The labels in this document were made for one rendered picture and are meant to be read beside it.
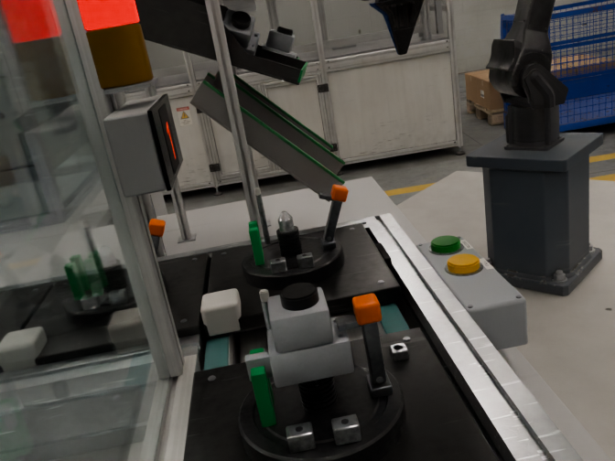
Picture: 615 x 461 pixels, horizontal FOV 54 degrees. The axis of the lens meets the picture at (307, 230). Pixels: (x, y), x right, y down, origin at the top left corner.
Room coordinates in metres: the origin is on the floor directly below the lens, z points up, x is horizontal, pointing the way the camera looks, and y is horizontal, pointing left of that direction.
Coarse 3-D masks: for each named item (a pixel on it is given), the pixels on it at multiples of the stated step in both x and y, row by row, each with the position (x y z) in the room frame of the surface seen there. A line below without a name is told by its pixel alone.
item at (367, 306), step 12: (360, 300) 0.43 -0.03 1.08; (372, 300) 0.43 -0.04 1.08; (360, 312) 0.42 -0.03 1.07; (372, 312) 0.42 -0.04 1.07; (348, 324) 0.43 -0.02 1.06; (360, 324) 0.42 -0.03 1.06; (372, 324) 0.43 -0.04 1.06; (372, 336) 0.43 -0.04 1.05; (372, 348) 0.43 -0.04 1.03; (372, 360) 0.43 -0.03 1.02; (372, 372) 0.43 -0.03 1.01; (384, 372) 0.43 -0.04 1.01
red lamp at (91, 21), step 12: (84, 0) 0.55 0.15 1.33; (96, 0) 0.55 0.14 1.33; (108, 0) 0.55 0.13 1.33; (120, 0) 0.56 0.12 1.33; (132, 0) 0.57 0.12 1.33; (84, 12) 0.55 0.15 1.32; (96, 12) 0.55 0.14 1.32; (108, 12) 0.55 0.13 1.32; (120, 12) 0.55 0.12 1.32; (132, 12) 0.56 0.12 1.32; (84, 24) 0.56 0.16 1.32; (96, 24) 0.55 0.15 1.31; (108, 24) 0.55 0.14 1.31; (120, 24) 0.55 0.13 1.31
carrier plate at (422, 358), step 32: (352, 352) 0.53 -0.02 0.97; (384, 352) 0.52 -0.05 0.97; (416, 352) 0.51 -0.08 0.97; (192, 384) 0.52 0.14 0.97; (224, 384) 0.51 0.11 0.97; (416, 384) 0.46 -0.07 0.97; (448, 384) 0.45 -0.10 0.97; (192, 416) 0.47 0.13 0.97; (224, 416) 0.46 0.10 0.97; (416, 416) 0.41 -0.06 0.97; (448, 416) 0.41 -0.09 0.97; (192, 448) 0.42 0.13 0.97; (224, 448) 0.42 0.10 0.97; (416, 448) 0.38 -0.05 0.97; (448, 448) 0.37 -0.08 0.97; (480, 448) 0.37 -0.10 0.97
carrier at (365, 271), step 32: (256, 192) 0.82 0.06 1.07; (256, 224) 0.78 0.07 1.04; (288, 224) 0.76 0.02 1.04; (224, 256) 0.85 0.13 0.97; (256, 256) 0.75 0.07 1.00; (288, 256) 0.76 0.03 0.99; (320, 256) 0.74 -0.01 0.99; (352, 256) 0.77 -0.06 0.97; (224, 288) 0.74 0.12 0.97; (256, 288) 0.72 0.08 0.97; (352, 288) 0.67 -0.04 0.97; (384, 288) 0.66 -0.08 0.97; (224, 320) 0.64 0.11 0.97; (256, 320) 0.65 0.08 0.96
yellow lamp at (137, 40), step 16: (96, 32) 0.55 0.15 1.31; (112, 32) 0.55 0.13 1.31; (128, 32) 0.56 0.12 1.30; (96, 48) 0.55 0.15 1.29; (112, 48) 0.55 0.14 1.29; (128, 48) 0.55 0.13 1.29; (144, 48) 0.57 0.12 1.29; (96, 64) 0.56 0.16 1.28; (112, 64) 0.55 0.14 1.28; (128, 64) 0.55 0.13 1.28; (144, 64) 0.56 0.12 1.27; (112, 80) 0.55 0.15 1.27; (128, 80) 0.55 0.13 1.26; (144, 80) 0.56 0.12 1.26
